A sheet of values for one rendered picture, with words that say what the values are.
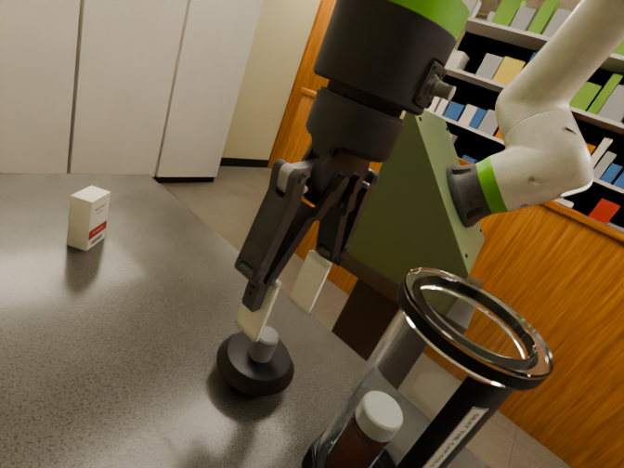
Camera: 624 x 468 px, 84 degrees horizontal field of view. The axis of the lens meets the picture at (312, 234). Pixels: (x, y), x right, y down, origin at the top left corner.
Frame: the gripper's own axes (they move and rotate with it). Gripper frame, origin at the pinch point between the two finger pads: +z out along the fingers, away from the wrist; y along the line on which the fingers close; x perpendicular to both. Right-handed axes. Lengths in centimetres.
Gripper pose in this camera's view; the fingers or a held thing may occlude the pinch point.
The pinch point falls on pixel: (283, 297)
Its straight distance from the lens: 36.4
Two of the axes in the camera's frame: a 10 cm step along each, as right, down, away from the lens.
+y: 5.8, -1.3, 8.0
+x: -7.3, -5.1, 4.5
